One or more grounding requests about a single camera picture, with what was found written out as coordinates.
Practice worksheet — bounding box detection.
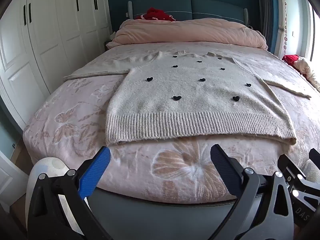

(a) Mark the bed with floral pink blanket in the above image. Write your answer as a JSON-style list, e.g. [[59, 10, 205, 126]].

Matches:
[[23, 41, 320, 207]]

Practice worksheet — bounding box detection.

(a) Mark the red cloth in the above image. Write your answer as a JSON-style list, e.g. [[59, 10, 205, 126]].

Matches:
[[282, 54, 300, 67]]

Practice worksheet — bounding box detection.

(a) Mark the cream cloth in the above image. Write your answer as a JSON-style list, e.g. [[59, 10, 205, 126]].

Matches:
[[295, 57, 320, 92]]

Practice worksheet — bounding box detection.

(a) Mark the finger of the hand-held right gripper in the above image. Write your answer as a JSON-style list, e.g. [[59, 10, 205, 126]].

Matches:
[[309, 148, 320, 167], [277, 153, 320, 212]]

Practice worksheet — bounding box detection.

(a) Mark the cream sweater with black hearts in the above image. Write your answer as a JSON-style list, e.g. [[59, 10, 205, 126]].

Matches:
[[64, 50, 312, 146]]

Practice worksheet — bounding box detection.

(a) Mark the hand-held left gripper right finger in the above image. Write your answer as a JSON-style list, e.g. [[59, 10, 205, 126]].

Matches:
[[210, 144, 296, 240]]

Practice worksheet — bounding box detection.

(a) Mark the white low cabinet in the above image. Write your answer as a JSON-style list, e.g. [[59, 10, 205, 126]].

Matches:
[[0, 150, 29, 207]]

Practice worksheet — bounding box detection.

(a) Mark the dark nightstand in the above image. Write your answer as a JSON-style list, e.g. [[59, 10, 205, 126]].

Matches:
[[103, 31, 116, 53]]

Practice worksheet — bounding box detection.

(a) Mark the blue padded headboard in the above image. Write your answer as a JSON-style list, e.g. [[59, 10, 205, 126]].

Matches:
[[127, 0, 248, 25]]

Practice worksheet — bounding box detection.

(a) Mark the window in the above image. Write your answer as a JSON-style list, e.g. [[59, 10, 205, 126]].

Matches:
[[307, 2, 320, 64]]

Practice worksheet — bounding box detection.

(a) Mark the white wardrobe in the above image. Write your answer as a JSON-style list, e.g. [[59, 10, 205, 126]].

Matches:
[[0, 0, 112, 132]]

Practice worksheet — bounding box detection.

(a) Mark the hanging red bead ornament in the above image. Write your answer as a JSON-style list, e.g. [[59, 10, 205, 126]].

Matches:
[[282, 1, 288, 55]]

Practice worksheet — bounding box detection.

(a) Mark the white rounded object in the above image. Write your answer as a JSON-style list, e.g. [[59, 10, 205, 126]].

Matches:
[[25, 157, 84, 230]]

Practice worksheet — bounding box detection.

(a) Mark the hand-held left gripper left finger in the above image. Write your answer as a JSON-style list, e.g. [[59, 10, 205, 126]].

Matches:
[[26, 146, 112, 240]]

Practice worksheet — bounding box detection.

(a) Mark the red clothes pile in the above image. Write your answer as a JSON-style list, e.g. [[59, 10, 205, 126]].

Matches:
[[135, 7, 177, 22]]

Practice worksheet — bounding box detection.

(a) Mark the grey curtain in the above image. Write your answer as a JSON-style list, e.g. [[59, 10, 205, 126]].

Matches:
[[257, 0, 279, 53]]

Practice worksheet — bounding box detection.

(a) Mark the pink duvet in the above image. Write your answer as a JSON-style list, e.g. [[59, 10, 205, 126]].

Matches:
[[106, 18, 268, 51]]

